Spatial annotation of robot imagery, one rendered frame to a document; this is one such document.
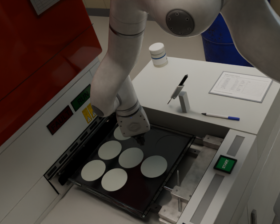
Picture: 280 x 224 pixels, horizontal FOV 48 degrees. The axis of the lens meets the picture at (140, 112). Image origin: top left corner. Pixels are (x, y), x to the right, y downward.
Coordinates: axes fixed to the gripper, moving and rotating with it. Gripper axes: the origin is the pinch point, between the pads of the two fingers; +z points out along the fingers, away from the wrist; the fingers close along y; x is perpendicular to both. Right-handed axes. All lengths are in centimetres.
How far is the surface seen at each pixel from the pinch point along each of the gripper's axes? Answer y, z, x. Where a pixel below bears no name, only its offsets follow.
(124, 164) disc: -9.1, 8.2, -2.3
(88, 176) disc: -23.4, 8.1, -3.2
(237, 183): 26.7, 5.9, -24.2
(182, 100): 18.8, -4.5, 9.2
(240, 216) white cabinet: 26.5, 25.4, -24.2
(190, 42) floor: 56, 98, 223
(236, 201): 25.4, 12.9, -25.7
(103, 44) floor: -44, 97, 280
